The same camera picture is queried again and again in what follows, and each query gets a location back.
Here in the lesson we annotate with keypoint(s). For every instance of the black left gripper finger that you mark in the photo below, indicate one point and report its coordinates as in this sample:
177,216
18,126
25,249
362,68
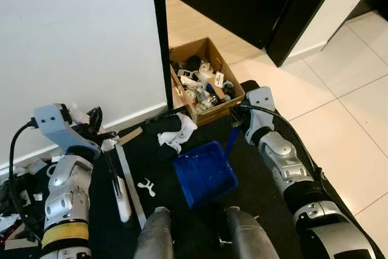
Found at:
95,117
108,134

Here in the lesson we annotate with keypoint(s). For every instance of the white hand brush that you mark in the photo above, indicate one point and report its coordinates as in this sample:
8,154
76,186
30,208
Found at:
124,204

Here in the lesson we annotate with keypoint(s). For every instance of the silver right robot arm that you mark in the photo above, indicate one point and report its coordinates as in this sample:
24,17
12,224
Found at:
285,162

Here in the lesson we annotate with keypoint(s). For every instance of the black floor mat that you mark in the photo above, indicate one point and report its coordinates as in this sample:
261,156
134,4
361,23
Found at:
200,230

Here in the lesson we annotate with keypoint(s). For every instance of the white crumpled paper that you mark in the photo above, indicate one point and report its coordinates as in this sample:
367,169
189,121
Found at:
109,145

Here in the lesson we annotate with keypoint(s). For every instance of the brown cardboard box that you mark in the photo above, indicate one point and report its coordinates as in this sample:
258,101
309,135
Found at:
224,108

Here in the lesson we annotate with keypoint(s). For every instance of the long grey flat strip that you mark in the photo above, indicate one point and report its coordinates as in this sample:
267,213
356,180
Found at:
124,163

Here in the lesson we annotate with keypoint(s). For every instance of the clear plastic bottle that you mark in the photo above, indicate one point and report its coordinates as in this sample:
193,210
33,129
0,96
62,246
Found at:
203,97

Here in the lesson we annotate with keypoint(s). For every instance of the white printed tag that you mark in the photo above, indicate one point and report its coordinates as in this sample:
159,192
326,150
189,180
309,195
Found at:
218,79

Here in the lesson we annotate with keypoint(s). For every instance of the white crumpled cloth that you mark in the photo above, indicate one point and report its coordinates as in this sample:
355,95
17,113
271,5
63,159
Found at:
182,141

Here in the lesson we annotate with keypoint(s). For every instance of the white Y-shaped plastic piece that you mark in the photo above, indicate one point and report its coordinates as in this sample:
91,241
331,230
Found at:
146,186

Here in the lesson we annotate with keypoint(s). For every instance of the grey left robot leg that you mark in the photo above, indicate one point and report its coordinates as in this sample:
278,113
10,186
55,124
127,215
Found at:
154,238

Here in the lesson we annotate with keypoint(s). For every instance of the grey robot leg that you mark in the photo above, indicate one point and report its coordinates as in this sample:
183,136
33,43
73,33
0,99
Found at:
154,238
251,241

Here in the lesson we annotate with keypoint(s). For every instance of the grey right robot leg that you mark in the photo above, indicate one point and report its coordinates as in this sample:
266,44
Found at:
251,241

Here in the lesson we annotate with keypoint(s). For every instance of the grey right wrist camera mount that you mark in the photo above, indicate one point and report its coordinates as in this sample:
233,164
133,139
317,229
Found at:
260,104

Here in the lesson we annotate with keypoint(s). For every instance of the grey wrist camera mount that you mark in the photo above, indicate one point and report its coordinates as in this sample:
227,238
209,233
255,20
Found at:
260,104
54,125

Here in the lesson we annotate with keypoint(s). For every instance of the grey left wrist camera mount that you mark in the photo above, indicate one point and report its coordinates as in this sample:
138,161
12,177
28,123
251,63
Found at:
54,125

